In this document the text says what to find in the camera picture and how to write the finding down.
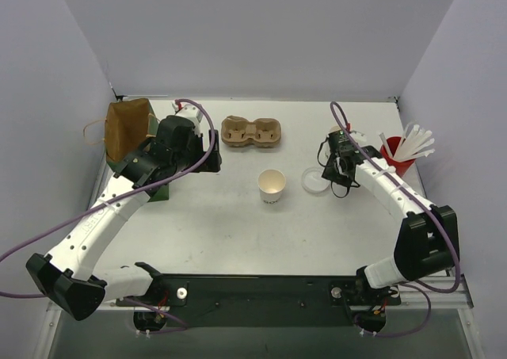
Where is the white paper cup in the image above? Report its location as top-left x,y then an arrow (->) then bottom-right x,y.
257,169 -> 286,204

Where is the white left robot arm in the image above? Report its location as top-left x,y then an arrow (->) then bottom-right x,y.
26,107 -> 221,321

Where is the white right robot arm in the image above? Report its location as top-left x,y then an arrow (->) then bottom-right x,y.
322,128 -> 459,290

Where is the translucent plastic lid on table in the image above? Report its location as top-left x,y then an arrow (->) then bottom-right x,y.
301,167 -> 330,194

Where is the green paper bag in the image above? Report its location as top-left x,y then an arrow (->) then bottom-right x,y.
82,98 -> 172,202

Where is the red cup with straws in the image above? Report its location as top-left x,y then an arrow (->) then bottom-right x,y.
379,122 -> 435,178

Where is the brown cardboard cup carrier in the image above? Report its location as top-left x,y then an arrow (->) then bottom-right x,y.
220,116 -> 282,148

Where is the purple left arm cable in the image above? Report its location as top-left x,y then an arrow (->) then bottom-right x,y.
0,98 -> 217,299

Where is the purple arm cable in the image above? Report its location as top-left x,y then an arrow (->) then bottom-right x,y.
0,98 -> 217,299
330,101 -> 463,338

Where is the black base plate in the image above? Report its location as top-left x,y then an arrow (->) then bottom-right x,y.
131,264 -> 401,334

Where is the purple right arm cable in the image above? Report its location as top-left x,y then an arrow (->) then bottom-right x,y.
330,101 -> 463,338

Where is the aluminium rail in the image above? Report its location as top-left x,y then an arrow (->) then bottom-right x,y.
48,273 -> 468,320

